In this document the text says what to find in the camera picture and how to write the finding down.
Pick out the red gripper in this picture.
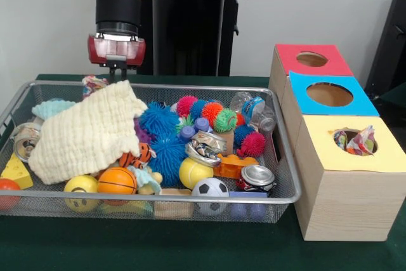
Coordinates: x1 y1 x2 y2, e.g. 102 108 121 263
88 32 147 85

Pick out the long polka dot cloth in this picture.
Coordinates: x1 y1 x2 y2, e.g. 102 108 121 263
81 75 112 98

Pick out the cream knitted cloth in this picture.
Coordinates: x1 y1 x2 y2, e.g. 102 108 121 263
28 80 148 185

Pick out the multicolour patterned cloth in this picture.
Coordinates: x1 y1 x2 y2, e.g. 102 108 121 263
332 125 377 157

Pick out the clear mesh bin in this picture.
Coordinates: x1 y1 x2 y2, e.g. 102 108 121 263
0 81 302 224

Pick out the wooden box with three holes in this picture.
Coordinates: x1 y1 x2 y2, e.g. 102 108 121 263
268 44 406 242

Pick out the blue spiky rubber ball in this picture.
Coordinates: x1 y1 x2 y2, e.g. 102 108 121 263
147 134 188 186
138 101 181 137

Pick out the mint green cloth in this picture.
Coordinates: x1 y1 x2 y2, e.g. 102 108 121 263
32 99 75 121

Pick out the striped tiger plush toy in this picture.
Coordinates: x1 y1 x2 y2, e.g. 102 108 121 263
117 142 157 169

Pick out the orange toy basketball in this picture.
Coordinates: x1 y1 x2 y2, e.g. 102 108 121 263
97 167 138 195

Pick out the silver drink can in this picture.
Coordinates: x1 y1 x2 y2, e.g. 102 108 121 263
11 122 44 162

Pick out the yellow smiley ball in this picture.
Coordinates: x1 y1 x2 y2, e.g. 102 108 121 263
63 175 101 213

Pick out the yellow tennis ball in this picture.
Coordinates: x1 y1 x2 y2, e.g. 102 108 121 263
178 158 214 190

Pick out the yellow cheese wedge toy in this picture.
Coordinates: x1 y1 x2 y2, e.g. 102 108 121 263
0 154 34 190

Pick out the black and white soccer ball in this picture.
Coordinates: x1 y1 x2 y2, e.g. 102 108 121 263
192 178 230 216

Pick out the red ball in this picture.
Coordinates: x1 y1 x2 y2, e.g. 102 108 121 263
0 178 21 211

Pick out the crushed red drink can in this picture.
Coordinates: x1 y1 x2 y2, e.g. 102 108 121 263
237 164 278 194

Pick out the black monitor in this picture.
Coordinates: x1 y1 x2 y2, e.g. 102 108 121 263
365 0 406 110

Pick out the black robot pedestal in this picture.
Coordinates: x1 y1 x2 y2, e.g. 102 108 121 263
130 0 254 76

